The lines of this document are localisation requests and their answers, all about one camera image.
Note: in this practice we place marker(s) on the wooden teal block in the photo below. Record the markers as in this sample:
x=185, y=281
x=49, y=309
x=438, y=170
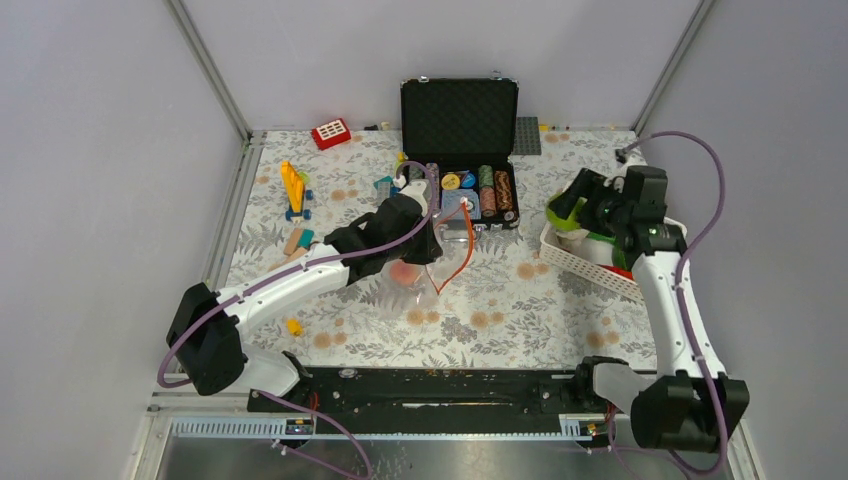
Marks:
x=299, y=238

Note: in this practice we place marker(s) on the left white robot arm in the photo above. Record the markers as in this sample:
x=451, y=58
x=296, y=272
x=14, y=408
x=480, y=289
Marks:
x=209, y=335

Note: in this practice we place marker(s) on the grey lego baseplate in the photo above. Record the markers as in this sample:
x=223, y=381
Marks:
x=527, y=140

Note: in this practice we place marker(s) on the red white toy block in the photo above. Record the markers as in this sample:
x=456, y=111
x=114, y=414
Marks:
x=331, y=134

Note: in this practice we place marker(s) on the orange peach toy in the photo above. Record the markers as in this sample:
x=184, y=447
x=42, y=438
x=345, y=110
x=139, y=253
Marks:
x=404, y=274

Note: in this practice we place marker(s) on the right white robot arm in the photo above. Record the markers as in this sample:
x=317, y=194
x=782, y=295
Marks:
x=692, y=404

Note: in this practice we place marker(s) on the yellow toy block cart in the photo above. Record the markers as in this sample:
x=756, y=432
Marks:
x=298, y=194

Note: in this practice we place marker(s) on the black poker chip case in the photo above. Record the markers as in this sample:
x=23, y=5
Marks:
x=462, y=124

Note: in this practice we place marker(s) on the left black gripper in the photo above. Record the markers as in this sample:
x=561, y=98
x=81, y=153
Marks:
x=429, y=252

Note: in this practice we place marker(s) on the white plastic basket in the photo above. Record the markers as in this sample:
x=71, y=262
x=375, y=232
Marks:
x=590, y=257

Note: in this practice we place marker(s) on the small yellow toy piece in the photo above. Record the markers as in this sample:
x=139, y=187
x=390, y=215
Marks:
x=294, y=327

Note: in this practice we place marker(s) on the black mounting base plate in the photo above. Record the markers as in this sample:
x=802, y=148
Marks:
x=383, y=401

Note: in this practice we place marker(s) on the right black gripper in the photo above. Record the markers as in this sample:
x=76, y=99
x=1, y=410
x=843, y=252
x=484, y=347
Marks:
x=590, y=186

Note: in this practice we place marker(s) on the clear zip top bag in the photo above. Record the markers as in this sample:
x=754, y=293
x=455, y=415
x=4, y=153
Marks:
x=455, y=234

